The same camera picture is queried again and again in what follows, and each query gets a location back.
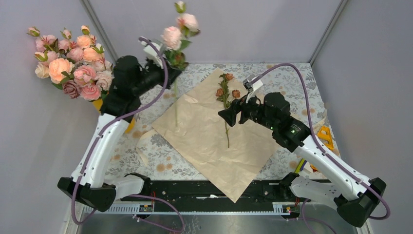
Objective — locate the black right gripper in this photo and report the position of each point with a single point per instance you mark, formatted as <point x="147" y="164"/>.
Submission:
<point x="230" y="114"/>

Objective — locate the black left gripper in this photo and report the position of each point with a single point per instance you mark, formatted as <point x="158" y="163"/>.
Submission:
<point x="173" y="71"/>

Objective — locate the brown orange rose stem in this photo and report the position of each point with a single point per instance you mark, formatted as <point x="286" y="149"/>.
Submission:
<point x="223" y="95"/>

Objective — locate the orange paper bouquet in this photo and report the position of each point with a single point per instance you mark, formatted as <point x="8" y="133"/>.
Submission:
<point x="229" y="157"/>

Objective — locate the cream printed ribbon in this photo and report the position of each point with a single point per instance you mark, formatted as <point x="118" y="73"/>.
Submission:
<point x="145" y="148"/>

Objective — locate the dark mauve rose stem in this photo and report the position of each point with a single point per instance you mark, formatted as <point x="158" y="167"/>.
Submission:
<point x="71" y="89"/>

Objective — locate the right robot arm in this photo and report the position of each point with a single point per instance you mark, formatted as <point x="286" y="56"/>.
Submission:
<point x="353" y="195"/>

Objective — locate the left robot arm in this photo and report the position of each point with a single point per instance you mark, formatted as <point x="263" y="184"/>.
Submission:
<point x="87" y="183"/>

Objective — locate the yellow vase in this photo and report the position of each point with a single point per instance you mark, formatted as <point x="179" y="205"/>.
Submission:
<point x="98" y="104"/>

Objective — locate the pink rose bunch in vase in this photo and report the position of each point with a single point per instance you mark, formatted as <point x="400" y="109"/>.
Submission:
<point x="81" y="59"/>

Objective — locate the floral patterned table mat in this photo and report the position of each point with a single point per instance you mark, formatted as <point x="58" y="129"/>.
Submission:
<point x="169" y="164"/>

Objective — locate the yellow triangular plastic toy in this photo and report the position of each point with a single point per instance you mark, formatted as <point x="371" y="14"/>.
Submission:
<point x="324" y="134"/>

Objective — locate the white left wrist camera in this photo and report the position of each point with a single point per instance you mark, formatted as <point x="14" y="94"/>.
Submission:
<point x="152" y="54"/>

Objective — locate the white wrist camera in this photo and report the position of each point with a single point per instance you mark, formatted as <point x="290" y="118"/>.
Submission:
<point x="252" y="84"/>
<point x="152" y="54"/>

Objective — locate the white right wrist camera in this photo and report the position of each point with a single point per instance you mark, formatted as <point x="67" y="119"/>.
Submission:
<point x="252" y="84"/>

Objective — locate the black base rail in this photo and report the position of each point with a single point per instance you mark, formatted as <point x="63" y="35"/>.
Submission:
<point x="196" y="196"/>

